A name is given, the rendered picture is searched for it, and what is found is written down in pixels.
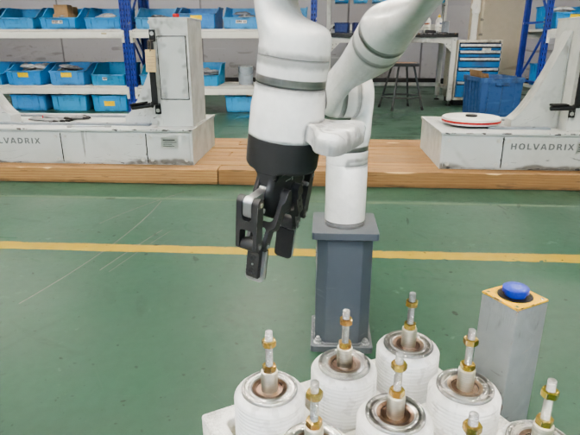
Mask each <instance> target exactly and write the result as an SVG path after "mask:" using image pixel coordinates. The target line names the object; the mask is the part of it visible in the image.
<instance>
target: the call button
mask: <svg viewBox="0 0 580 435"><path fill-rule="evenodd" d="M502 291H503V292H504V294H505V295H506V296H508V297H509V298H511V299H524V298H525V297H526V296H528V295H529V293H530V288H529V287H528V286H527V285H525V284H523V283H520V282H516V281H508V282H505V283H504V284H503V285H502Z"/></svg>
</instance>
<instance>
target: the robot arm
mask: <svg viewBox="0 0 580 435"><path fill-rule="evenodd" d="M443 1H444V0H387V1H384V2H381V3H378V4H376V5H374V6H372V7H371V8H370V9H368V10H367V11H366V13H365V14H364V15H363V17H362V19H361V21H360V22H359V24H358V26H357V27H356V30H355V32H354V34H353V35H352V37H351V39H350V42H349V44H348V46H347V47H346V48H345V50H344V52H343V54H342V55H341V57H340V58H339V60H338V61H337V63H336V64H335V65H334V66H333V68H332V69H331V70H330V71H329V64H330V57H331V42H332V40H331V33H330V31H329V30H328V29H327V28H326V27H324V26H323V25H321V24H319V23H316V22H313V21H311V20H309V19H307V18H306V17H304V16H303V15H302V13H301V10H300V7H299V1H298V0H254V6H255V18H256V22H257V28H258V35H259V45H258V54H257V63H256V74H255V88H254V92H253V96H252V100H251V106H250V114H249V133H248V143H247V154H246V160H247V162H248V164H249V165H250V166H251V167H253V168H254V169H255V170H256V172H257V176H256V180H255V184H254V188H253V192H252V193H251V194H250V195H246V194H242V193H240V194H239V195H238V196H237V198H236V246H237V247H239V248H241V249H246V250H247V261H246V270H245V275H246V277H247V278H248V279H251V280H253V281H257V282H262V281H264V280H265V279H266V273H267V264H268V248H269V245H270V242H271V239H272V236H273V234H274V232H276V238H275V246H274V252H275V254H276V255H278V256H281V257H284V258H287V259H288V258H290V257H291V256H292V255H293V248H294V242H295V235H296V229H295V228H298V227H299V225H300V218H305V217H306V215H307V211H308V205H309V201H310V196H311V191H312V183H313V177H314V171H315V170H316V168H317V166H318V156H319V155H320V154H321V155H324V156H326V169H325V224H326V225H328V226H330V227H332V228H336V229H341V230H351V229H357V228H360V227H362V226H364V224H365V209H366V192H367V174H368V155H369V139H370V135H371V124H372V116H373V109H374V99H375V88H374V83H373V80H372V79H373V78H375V77H377V76H379V75H381V74H383V73H384V72H386V71H387V70H389V69H390V68H391V67H392V66H393V65H394V64H395V63H396V62H397V61H398V60H399V58H400V57H401V55H403V54H404V52H405V51H406V50H407V48H408V46H409V45H410V43H411V42H412V40H413V38H414V37H415V36H416V34H417V33H418V32H419V31H420V29H421V28H422V27H423V25H424V24H425V23H426V21H427V20H428V18H429V17H430V16H431V15H432V13H433V12H434V11H435V10H436V9H437V8H438V6H439V5H440V4H441V3H442V2H443ZM328 71H329V72H328ZM325 115H326V116H328V117H333V118H348V117H351V119H350V120H329V119H325ZM263 216H265V217H268V218H273V220H272V221H271V222H267V221H264V220H263ZM262 227H263V228H265V234H264V237H263V239H262ZM246 230H247V234H246V236H245V231H246Z"/></svg>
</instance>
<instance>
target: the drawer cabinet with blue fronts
mask: <svg viewBox="0 0 580 435"><path fill-rule="evenodd" d="M502 47H503V40H457V49H456V58H455V66H454V75H453V84H452V93H451V101H450V102H449V104H452V105H463V89H464V79H463V75H464V74H470V69H474V70H479V71H482V72H483V73H488V74H499V73H500V67H501V54H502ZM450 52H451V51H450V50H449V49H448V48H446V55H445V63H444V82H443V85H447V79H448V71H449V61H450ZM442 95H443V96H444V101H446V100H445V98H446V90H445V89H443V90H442ZM446 102H447V101H446Z"/></svg>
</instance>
